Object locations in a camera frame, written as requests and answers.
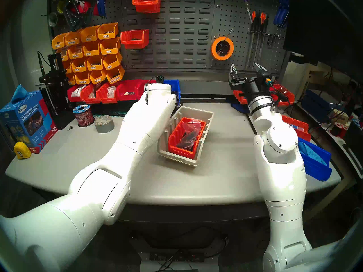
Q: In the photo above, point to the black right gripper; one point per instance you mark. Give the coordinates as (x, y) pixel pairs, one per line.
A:
(244, 84)

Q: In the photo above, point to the blue plastic storage bin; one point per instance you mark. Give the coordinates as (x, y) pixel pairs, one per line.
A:
(176, 88)
(314, 169)

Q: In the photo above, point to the clear bag of black parts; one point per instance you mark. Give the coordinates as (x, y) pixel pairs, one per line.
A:
(190, 132)

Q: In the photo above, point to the beige plastic storage bin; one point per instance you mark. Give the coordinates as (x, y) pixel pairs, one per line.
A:
(181, 160)

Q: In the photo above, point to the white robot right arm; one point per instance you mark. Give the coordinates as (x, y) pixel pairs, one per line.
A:
(283, 175)

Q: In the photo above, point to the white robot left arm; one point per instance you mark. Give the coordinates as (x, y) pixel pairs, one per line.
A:
(113, 166)

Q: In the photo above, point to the black carabiner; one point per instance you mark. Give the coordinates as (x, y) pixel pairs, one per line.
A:
(268, 41)

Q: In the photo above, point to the orange masking tape roll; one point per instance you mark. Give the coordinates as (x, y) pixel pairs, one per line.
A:
(214, 51)

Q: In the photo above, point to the metal peg hook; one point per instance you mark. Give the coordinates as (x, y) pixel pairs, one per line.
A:
(228, 35)

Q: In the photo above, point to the left orange black screwdriver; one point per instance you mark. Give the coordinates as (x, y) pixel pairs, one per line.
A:
(253, 19)

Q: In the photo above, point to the orange black screwdriver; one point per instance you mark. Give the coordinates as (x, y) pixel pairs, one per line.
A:
(253, 19)
(265, 20)
(261, 20)

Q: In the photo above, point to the middle orange black screwdriver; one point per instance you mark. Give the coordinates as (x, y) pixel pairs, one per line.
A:
(261, 20)

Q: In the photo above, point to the right orange black screwdriver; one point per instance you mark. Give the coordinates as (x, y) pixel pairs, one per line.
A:
(265, 20)

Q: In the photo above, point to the blue spring clamp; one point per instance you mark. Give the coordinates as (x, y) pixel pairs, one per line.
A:
(286, 16)
(277, 17)

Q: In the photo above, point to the blue crate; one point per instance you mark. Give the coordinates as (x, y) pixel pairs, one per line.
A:
(312, 101)

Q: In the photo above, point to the black monitor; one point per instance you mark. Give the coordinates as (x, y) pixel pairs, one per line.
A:
(320, 25)

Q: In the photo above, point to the grey louvered panel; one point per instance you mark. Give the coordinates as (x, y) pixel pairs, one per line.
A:
(168, 25)

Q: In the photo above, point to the blue microfiber cloth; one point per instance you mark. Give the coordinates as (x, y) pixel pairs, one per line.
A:
(312, 155)
(19, 93)

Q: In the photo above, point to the yellow bin labelled HEX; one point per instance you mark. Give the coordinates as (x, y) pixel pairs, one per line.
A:
(115, 76)

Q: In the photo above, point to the green cutting mat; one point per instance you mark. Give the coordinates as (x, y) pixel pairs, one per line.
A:
(120, 113)

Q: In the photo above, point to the yellow bin labelled M3-6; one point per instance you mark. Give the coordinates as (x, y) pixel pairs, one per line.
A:
(113, 63)

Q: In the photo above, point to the clear packet of parts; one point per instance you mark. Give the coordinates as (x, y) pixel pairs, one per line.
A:
(111, 92)

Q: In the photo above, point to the yellow bin labelled M3-4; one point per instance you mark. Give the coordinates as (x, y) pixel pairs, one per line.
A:
(110, 49)

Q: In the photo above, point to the yellow bin labelled M3X6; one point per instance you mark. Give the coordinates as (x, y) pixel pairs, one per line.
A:
(107, 34)

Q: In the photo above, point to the yellow bin labelled M2.5-5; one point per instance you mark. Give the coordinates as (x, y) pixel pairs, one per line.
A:
(97, 78)

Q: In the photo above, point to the yellow bin labelled M3-8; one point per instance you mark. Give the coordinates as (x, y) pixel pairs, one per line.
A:
(95, 66)

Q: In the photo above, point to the yellow bin labelled M4-6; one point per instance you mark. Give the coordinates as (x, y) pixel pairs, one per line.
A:
(91, 51)

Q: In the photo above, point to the yellow bin labelled M2.5-6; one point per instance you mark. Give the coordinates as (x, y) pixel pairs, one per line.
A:
(82, 80)

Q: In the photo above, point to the yellow bin labelled M3-12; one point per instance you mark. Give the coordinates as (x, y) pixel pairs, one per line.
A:
(78, 68)

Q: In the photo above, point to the yellow bin labelled M4X4X6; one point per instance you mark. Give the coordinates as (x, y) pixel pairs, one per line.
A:
(75, 54)

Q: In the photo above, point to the white plastic bag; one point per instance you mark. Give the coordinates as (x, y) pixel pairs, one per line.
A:
(76, 92)

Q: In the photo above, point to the red white tape roll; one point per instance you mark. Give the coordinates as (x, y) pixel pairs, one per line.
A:
(84, 6)

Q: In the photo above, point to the yellow screw bin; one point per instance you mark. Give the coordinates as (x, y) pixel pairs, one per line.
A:
(68, 67)
(58, 44)
(71, 81)
(63, 57)

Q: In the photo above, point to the yellow bin labelled M3X8 BAD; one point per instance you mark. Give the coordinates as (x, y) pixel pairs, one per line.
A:
(72, 42)

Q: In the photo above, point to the black metal stand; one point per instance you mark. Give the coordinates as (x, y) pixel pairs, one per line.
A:
(56, 90)

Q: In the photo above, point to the yellow tape roll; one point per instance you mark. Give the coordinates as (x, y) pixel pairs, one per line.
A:
(57, 7)

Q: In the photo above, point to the black power strip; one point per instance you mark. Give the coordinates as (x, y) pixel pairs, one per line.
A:
(170, 256)

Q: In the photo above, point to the blue cleaning cloths box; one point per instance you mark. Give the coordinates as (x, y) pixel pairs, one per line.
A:
(22, 121)

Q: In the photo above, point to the yellow tape measure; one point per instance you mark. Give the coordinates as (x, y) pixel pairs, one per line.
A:
(22, 151)

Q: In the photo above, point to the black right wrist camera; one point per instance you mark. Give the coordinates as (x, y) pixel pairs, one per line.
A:
(263, 76)

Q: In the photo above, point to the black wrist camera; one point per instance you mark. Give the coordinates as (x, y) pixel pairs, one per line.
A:
(160, 79)
(263, 76)

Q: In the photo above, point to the metal tool rack rail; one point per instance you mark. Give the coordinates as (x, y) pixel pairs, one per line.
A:
(280, 35)

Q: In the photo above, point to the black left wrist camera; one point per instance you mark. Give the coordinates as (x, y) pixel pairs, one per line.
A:
(160, 79)

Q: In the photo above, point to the grey duct tape roll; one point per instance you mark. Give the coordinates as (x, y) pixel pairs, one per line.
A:
(97, 128)

